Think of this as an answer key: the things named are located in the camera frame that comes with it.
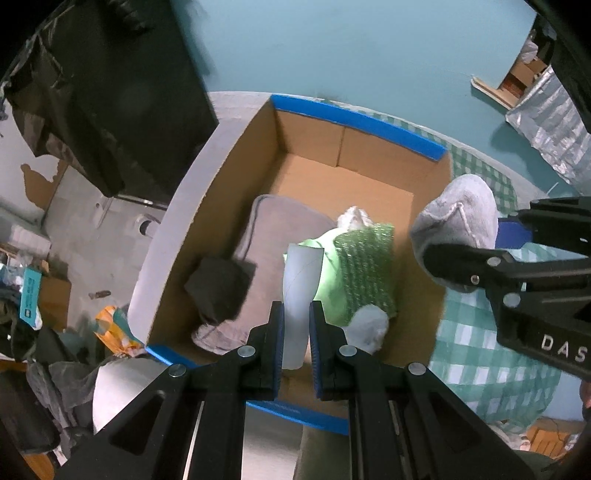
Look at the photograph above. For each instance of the wooden frame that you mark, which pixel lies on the wooden frame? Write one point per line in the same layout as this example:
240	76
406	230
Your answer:
489	90

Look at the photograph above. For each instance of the light green cloth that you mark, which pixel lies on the light green cloth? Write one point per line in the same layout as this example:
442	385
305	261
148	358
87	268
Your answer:
330	277

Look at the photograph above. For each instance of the pile of dark clothes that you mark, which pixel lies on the pile of dark clothes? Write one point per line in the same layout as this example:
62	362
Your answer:
14	337

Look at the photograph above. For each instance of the silver foil sheet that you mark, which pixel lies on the silver foil sheet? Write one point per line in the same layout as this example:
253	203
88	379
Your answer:
554	120

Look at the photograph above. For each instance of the orange plastic bag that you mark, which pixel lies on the orange plastic bag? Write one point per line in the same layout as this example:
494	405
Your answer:
113	327

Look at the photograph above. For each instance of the green checkered tablecloth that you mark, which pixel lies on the green checkered tablecloth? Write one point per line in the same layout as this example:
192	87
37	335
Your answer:
471	350

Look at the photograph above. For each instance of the black plastic bag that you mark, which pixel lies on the black plastic bag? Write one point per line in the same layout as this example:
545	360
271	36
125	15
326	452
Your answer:
138	92

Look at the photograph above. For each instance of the dark grey cloth piece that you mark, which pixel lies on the dark grey cloth piece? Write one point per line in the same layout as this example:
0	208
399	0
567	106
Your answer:
217	290

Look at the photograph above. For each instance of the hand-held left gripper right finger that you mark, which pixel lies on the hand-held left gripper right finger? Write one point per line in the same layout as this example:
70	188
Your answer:
315	350

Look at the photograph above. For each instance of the green bubble wrap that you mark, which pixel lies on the green bubble wrap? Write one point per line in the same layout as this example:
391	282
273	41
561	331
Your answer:
364	267

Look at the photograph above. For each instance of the grey sock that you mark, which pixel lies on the grey sock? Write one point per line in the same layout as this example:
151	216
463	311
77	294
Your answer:
457	207

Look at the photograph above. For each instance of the wooden crate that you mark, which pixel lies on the wooden crate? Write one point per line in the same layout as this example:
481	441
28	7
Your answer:
549	438

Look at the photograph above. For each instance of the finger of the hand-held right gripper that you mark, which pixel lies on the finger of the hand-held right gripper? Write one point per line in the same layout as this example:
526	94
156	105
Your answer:
461	263
515	233

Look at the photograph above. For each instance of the white cardboard tube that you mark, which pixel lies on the white cardboard tube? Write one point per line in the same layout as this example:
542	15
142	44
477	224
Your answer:
298	286

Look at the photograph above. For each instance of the teal box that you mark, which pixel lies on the teal box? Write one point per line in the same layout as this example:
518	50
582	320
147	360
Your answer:
32	295

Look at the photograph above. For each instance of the white printed cloth bundle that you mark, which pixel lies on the white printed cloth bundle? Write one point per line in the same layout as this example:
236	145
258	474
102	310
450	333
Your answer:
353	217

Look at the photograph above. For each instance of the blue cardboard box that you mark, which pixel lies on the blue cardboard box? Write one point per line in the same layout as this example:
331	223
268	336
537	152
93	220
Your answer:
369	152

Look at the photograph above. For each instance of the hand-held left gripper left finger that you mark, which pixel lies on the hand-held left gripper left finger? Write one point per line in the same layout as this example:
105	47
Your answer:
277	350

